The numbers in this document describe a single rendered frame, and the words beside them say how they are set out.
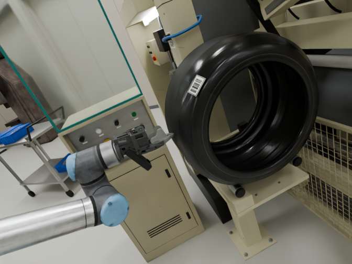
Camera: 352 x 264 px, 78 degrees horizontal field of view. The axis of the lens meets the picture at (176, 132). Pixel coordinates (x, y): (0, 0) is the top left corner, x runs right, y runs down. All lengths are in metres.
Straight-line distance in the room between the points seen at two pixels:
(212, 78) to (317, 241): 1.48
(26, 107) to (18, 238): 6.21
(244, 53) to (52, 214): 0.70
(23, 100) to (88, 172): 6.07
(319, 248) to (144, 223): 1.20
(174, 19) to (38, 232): 0.90
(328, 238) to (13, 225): 1.77
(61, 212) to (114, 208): 0.14
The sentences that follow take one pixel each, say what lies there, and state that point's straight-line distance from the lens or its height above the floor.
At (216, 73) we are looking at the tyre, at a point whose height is 1.40.
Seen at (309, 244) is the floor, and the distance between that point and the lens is 1.89.
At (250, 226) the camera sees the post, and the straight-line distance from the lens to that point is 1.74.
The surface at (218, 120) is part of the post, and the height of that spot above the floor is 1.05.
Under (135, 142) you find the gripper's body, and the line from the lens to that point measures 0.76.
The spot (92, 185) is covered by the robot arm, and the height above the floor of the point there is 1.21.
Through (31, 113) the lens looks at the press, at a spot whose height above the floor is 0.90.
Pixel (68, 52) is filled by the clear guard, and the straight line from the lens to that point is 1.36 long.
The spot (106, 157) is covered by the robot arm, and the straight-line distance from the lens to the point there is 0.77.
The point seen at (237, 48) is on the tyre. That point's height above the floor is 1.44.
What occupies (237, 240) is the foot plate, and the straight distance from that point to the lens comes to 1.93.
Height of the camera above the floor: 1.57
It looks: 25 degrees down
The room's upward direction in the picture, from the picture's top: 23 degrees counter-clockwise
